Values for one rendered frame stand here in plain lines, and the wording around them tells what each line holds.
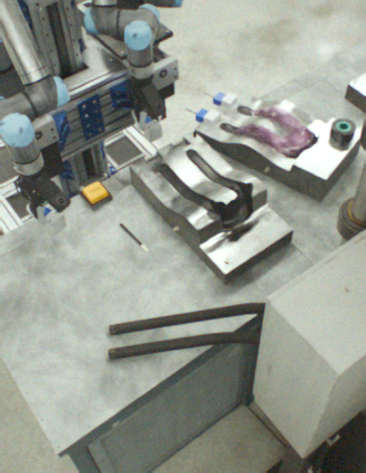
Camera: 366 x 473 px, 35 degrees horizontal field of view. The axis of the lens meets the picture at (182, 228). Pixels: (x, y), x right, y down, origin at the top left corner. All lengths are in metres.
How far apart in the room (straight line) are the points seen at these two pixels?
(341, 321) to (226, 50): 3.09
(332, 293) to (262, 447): 1.49
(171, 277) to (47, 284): 0.37
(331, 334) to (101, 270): 1.00
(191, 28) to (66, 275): 2.59
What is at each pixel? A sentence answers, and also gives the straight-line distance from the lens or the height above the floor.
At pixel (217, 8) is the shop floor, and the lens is 4.26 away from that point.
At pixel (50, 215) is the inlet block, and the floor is 0.96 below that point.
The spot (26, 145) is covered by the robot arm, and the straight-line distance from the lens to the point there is 1.49.
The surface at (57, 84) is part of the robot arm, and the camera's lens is 1.60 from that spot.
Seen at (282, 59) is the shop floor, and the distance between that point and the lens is 3.81.
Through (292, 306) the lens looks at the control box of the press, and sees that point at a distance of 0.91.
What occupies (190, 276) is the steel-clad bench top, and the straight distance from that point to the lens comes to 1.73.
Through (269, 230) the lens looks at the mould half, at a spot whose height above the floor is 0.86.
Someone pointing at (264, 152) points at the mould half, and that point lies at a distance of 1.93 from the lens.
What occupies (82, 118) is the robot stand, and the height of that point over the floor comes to 0.83.
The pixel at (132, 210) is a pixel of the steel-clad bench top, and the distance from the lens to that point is 1.89.
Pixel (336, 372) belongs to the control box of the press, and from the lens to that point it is 0.87.
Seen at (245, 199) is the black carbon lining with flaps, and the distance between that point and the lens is 1.78.
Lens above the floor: 2.25
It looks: 52 degrees down
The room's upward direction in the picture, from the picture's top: 4 degrees counter-clockwise
